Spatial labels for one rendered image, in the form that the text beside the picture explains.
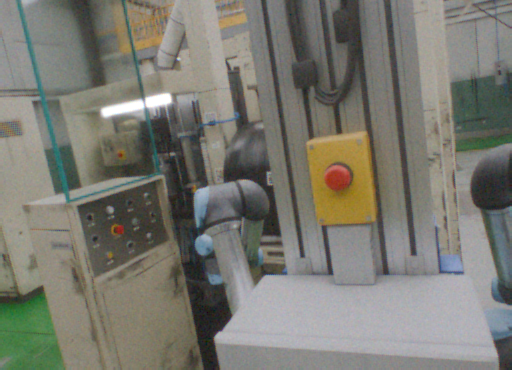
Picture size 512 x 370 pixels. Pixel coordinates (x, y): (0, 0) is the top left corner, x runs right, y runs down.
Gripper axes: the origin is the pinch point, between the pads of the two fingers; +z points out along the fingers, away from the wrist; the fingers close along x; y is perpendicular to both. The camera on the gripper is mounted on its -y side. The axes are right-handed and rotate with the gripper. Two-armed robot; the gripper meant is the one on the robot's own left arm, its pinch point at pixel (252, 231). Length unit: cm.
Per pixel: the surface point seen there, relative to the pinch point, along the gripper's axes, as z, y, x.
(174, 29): 39, 112, 67
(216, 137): 19, 44, 29
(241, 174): 1.8, 25.3, 4.1
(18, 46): 470, 381, 994
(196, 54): 14, 86, 32
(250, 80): 42, 74, 19
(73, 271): -43, -10, 68
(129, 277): -22, -19, 58
